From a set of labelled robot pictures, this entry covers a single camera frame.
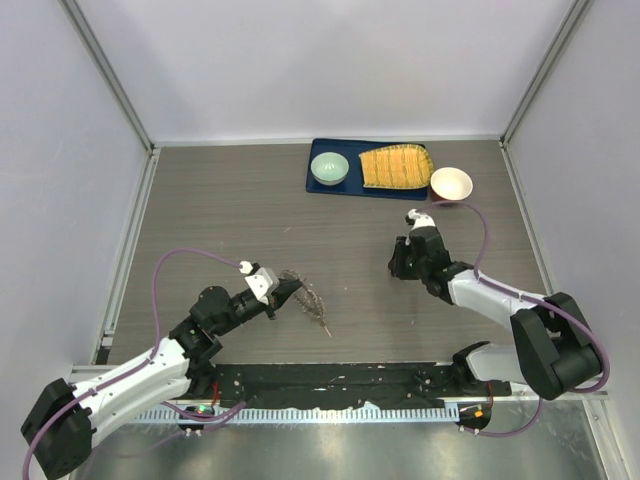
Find metal disc with keyrings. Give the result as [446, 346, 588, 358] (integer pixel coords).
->
[279, 269, 332, 338]

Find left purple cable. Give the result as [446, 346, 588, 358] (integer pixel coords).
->
[23, 248, 251, 480]

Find pale green bowl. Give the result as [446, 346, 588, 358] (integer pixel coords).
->
[310, 152, 350, 186]

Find yellow woven bamboo basket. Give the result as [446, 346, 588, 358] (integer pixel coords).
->
[358, 144, 434, 190]

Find brown bowl white inside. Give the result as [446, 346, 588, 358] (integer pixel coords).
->
[430, 167, 474, 202]

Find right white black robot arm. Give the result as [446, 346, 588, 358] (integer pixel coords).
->
[388, 226, 605, 400]

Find dark blue tray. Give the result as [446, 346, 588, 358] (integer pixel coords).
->
[306, 138, 429, 201]

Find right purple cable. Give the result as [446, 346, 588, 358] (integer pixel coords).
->
[417, 200, 612, 437]

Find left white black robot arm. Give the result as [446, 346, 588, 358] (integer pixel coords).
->
[20, 279, 302, 479]

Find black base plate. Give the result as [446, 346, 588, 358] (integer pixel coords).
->
[193, 362, 512, 410]

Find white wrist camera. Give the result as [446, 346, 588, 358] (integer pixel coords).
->
[244, 267, 279, 305]
[405, 209, 436, 232]

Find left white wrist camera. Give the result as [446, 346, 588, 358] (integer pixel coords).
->
[244, 267, 279, 305]

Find purple cable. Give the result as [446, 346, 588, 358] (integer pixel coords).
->
[23, 248, 251, 480]
[417, 200, 612, 437]

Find slotted white cable duct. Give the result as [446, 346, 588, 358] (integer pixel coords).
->
[131, 402, 459, 425]

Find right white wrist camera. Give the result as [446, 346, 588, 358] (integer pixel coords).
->
[405, 209, 436, 232]

